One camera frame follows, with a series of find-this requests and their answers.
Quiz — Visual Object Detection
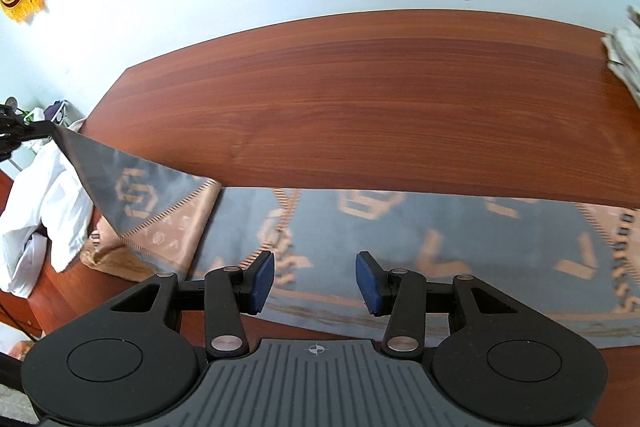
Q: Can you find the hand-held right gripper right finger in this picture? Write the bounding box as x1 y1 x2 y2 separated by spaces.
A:
355 251 525 360

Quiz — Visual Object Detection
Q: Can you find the crumpled grey-white cloth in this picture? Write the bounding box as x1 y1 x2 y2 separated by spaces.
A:
600 6 640 108

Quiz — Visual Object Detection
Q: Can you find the grey and tan patterned scarf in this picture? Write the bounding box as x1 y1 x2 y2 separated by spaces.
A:
50 122 640 351

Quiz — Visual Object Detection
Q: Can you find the purple and white object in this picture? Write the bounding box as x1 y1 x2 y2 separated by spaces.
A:
44 101 72 124

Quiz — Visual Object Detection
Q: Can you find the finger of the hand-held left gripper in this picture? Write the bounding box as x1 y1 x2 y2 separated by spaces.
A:
0 104 55 162

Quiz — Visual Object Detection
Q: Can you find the white cloth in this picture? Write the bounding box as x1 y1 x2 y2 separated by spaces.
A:
0 141 97 299

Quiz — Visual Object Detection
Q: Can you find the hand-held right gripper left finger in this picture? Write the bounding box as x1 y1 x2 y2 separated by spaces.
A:
108 251 277 361

